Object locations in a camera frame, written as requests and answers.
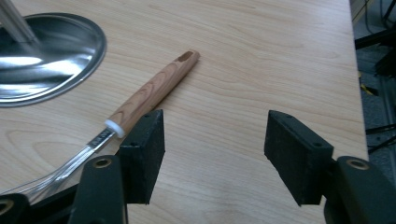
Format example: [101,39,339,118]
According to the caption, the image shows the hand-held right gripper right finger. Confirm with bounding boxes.
[263,109,334,207]

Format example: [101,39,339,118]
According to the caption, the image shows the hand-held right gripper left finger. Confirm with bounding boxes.
[117,108,166,205]

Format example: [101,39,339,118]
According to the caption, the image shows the wooden-handled wire whisk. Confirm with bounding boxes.
[0,49,201,203]

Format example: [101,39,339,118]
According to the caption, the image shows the steel utensil stand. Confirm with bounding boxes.
[0,0,107,108]

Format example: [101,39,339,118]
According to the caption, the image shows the yellow-black tape strip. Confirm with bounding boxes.
[359,82,380,97]

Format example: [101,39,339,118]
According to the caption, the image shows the black floor cables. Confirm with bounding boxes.
[365,122,396,155]

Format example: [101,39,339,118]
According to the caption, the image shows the black stand frame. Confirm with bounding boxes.
[354,27,396,50]

